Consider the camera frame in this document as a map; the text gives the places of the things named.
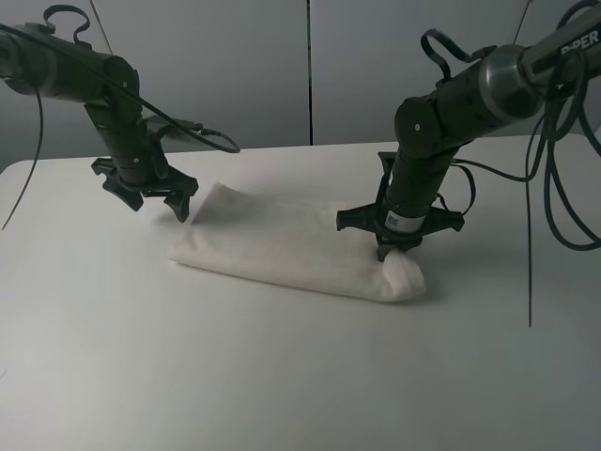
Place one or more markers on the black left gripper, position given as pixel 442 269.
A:
pixel 144 178

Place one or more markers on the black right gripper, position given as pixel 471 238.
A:
pixel 391 228

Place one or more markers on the white towel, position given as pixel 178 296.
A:
pixel 292 244

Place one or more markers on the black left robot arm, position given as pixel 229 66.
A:
pixel 35 62

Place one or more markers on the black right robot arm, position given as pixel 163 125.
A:
pixel 478 94

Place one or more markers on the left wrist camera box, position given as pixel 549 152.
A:
pixel 162 128

